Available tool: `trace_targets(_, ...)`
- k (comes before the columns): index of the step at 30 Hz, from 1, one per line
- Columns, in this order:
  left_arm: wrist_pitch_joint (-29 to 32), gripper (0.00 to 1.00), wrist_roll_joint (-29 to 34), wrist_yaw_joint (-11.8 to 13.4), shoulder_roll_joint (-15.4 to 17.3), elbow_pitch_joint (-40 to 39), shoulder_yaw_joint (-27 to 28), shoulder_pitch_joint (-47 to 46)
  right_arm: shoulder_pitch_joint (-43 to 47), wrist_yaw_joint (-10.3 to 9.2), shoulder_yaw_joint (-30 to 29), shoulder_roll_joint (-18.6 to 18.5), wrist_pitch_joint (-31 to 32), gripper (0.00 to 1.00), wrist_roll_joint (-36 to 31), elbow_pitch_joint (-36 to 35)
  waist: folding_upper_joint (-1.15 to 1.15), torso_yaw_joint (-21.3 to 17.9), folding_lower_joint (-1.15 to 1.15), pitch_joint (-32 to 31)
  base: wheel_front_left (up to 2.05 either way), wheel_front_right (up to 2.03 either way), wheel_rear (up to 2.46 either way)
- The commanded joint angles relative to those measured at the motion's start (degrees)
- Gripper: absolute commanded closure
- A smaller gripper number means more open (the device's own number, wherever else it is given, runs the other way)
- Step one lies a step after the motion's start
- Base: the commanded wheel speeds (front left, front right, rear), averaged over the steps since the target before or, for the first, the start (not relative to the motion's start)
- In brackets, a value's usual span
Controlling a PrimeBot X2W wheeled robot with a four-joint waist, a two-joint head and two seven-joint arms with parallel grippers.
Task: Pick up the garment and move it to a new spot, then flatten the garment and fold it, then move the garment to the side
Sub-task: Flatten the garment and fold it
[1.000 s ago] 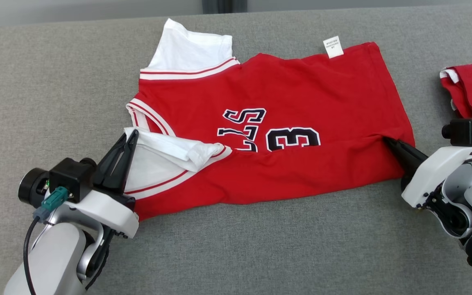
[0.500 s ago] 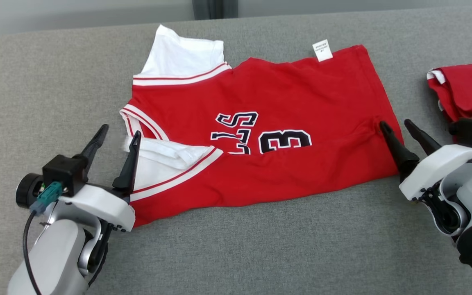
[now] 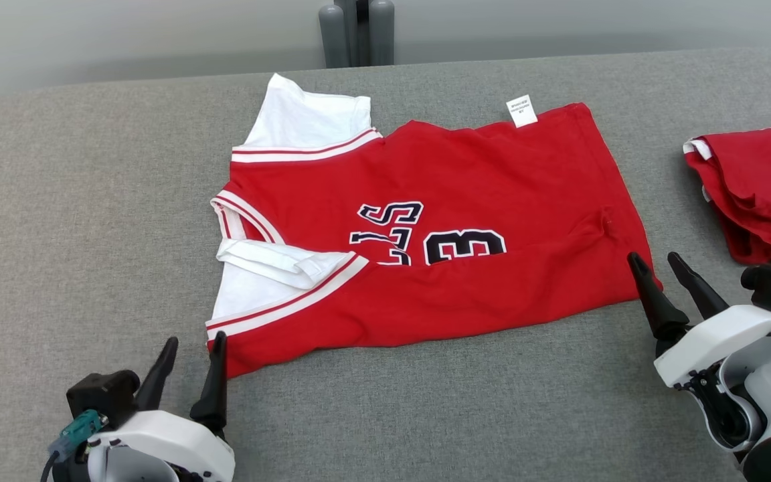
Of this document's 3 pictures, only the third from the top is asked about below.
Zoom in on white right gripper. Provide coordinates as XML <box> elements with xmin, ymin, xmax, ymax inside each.
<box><xmin>627</xmin><ymin>252</ymin><xmax>771</xmax><ymax>389</ymax></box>

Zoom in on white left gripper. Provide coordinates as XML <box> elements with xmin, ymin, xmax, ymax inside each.
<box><xmin>91</xmin><ymin>331</ymin><xmax>236</xmax><ymax>482</ymax></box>

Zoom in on red shorts with white panels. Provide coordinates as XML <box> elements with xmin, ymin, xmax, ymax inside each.
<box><xmin>683</xmin><ymin>125</ymin><xmax>771</xmax><ymax>270</ymax></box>

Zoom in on red jersey with white sleeves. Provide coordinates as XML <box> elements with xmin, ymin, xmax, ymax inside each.
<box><xmin>206</xmin><ymin>72</ymin><xmax>662</xmax><ymax>379</ymax></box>

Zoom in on grey metal truss column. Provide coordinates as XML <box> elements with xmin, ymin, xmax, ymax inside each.
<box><xmin>335</xmin><ymin>0</ymin><xmax>376</xmax><ymax>68</ymax></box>

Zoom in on left teal plug black cable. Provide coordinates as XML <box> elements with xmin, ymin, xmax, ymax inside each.
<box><xmin>41</xmin><ymin>410</ymin><xmax>108</xmax><ymax>482</ymax></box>

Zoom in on grey rounded cylinder post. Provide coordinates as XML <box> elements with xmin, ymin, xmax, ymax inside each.
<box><xmin>319</xmin><ymin>4</ymin><xmax>348</xmax><ymax>69</ymax></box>
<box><xmin>369</xmin><ymin>0</ymin><xmax>396</xmax><ymax>66</ymax></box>

